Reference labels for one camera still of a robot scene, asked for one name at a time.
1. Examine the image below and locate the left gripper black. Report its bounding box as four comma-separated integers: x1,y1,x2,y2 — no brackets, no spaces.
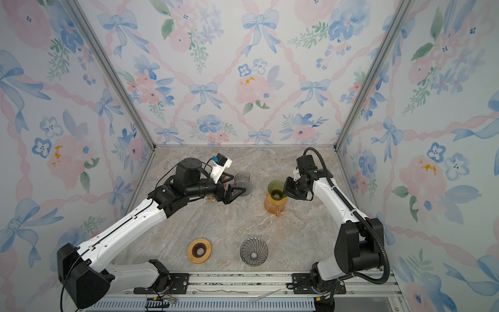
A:
186,173,246,205

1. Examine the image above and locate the green glass dripper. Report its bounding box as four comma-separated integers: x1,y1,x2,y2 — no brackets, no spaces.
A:
268,179,287,201

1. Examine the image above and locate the orange glass carafe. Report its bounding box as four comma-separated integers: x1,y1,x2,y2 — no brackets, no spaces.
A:
264,194,288,217

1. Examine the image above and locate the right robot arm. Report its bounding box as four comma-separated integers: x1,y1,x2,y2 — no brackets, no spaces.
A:
283,148,391,293

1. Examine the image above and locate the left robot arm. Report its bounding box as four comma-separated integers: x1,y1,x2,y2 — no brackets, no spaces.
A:
57,153,246,309

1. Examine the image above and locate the grey glass dripper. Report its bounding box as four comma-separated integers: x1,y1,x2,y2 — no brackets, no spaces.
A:
240,237,268,266

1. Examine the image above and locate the grey glass carafe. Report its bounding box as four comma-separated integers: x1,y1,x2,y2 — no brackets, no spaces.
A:
234,172,253,197

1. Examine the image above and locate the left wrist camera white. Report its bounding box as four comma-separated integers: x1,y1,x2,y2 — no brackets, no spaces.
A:
210,153,233,183

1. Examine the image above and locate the wooden dripper ring near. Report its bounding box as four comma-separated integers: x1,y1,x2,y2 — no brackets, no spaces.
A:
186,237,213,265

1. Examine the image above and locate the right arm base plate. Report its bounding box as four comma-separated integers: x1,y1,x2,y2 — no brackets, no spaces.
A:
286,273,346,296

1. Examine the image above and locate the aluminium front rail frame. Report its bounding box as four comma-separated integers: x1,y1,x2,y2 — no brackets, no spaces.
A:
87,271,409,311

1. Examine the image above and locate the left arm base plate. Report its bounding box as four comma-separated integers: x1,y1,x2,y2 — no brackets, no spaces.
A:
133,273,190,295

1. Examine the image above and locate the right corner aluminium post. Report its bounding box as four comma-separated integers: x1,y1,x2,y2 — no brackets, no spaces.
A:
334,0,413,152

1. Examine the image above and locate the corner aluminium post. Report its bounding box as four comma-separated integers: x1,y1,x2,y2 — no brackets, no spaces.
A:
62,1,156,151
334,0,413,152

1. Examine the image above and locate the left corner aluminium post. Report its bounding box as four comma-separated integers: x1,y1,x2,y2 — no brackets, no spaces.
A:
62,1,156,151

